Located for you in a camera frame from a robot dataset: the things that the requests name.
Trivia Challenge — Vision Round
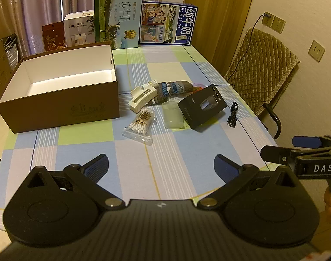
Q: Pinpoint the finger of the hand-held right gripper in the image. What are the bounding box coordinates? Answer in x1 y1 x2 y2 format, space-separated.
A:
260 145 292 166
292 135 323 148

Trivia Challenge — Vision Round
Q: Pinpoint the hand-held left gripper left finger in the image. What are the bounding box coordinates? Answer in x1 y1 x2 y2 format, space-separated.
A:
27 154 126 210

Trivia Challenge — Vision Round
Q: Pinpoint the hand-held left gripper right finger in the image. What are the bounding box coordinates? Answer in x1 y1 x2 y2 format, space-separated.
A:
197 154 299 210

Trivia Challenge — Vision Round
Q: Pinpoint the bag of cotton swabs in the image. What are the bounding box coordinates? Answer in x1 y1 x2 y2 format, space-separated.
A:
121 107 156 145

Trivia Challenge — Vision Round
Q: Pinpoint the black shaver box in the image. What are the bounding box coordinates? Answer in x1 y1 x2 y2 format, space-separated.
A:
177 84 227 130

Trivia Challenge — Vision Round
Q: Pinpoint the brown cardboard box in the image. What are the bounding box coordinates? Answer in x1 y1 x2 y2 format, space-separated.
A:
0 41 120 134

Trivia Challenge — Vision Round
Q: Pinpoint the translucent plastic cup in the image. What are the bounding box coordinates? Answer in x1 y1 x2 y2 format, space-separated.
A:
161 101 186 130

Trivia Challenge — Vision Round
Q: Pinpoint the cream plastic holder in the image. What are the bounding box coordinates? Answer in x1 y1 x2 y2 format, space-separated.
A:
128 85 158 112

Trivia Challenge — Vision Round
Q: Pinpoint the checked tablecloth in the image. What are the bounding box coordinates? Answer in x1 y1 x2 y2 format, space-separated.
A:
0 45 280 231

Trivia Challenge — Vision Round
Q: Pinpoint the chair with quilted cover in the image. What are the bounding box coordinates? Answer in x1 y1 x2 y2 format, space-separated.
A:
224 28 300 139

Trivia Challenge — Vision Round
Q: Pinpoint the red gift box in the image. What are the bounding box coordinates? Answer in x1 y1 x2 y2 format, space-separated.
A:
42 22 66 52

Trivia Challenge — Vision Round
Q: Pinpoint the white appliance box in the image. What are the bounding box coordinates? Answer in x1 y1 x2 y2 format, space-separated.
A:
64 10 96 47

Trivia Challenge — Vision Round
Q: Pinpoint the stack of white bowls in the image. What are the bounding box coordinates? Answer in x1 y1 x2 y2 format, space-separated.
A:
4 37 19 71

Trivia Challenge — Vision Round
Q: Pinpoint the green milk carton box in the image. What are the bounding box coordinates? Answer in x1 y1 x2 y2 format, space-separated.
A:
94 0 143 50

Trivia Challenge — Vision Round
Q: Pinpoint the blue milk carton box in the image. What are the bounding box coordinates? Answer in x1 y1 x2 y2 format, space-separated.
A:
139 0 199 46

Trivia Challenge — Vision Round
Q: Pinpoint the purple curtain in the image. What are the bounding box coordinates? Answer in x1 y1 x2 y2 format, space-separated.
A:
0 0 155 57

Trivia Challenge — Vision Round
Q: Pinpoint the beige wall socket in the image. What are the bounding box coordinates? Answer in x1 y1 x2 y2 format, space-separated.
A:
263 11 274 28
308 40 326 62
271 16 286 33

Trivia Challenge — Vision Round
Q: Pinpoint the black charger cable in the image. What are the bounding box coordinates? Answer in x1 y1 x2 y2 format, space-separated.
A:
224 12 272 85

